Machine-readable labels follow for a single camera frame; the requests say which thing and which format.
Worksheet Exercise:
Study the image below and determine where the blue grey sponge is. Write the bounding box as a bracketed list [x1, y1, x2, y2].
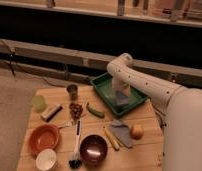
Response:
[115, 91, 129, 106]

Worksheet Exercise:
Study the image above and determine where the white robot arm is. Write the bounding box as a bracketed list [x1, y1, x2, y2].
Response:
[107, 53, 202, 171]

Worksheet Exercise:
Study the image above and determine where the green plastic tray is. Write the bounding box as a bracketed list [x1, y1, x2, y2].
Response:
[90, 72, 148, 118]

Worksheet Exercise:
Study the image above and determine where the green pepper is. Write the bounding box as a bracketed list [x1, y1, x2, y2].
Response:
[86, 103, 105, 118]

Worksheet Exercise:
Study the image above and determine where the metal cup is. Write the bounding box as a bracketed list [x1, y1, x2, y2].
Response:
[67, 84, 78, 100]

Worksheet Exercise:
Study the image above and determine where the grey cloth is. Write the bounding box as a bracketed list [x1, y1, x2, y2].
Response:
[109, 120, 133, 148]

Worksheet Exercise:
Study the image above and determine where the brown grape bunch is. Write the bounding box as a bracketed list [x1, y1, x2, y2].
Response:
[69, 103, 83, 120]

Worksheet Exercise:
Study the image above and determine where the red yellow apple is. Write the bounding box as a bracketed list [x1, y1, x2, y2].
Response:
[130, 124, 144, 140]

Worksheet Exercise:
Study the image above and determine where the dark red bowl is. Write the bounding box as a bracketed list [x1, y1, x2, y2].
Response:
[80, 135, 108, 166]

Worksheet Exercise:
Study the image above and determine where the black white eraser block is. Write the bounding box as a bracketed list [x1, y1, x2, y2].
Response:
[41, 104, 63, 122]

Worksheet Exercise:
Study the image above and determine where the pale green cup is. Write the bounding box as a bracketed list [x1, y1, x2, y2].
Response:
[31, 95, 46, 112]

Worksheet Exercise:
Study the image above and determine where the orange bowl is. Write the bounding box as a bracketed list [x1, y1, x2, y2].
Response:
[28, 124, 60, 156]

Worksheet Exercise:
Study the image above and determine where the white cup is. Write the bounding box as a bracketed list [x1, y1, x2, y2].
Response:
[35, 149, 57, 171]

